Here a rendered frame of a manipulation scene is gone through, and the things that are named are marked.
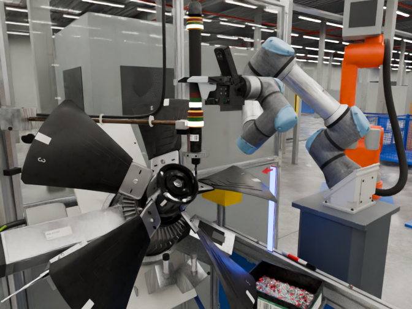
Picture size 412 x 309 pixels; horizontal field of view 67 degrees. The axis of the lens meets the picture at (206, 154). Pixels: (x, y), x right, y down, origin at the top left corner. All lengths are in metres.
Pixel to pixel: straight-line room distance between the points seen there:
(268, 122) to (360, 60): 3.75
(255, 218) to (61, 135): 1.69
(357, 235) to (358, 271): 0.14
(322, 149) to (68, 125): 0.96
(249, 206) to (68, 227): 1.52
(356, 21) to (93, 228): 4.19
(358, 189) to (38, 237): 1.07
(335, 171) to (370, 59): 3.43
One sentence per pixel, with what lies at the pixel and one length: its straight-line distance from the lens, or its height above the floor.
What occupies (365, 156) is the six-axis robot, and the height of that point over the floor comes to 0.64.
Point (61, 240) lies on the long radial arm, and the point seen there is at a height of 1.10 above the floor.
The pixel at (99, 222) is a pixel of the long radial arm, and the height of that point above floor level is 1.12.
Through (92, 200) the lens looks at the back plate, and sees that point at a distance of 1.03.
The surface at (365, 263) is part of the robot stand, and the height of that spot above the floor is 0.83.
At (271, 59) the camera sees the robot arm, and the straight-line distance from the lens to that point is 1.28.
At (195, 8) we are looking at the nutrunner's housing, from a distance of 0.88.
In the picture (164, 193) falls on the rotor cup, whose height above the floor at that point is 1.21.
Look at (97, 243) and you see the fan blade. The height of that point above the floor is 1.15.
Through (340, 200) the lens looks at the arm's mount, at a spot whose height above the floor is 1.04.
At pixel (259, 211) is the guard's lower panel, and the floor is 0.62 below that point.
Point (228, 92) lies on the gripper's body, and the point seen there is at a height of 1.45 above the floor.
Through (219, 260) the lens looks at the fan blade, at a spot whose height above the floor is 1.04.
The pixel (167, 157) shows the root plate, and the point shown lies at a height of 1.27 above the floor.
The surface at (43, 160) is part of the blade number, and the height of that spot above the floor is 1.29.
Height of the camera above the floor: 1.45
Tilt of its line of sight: 11 degrees down
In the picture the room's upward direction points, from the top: straight up
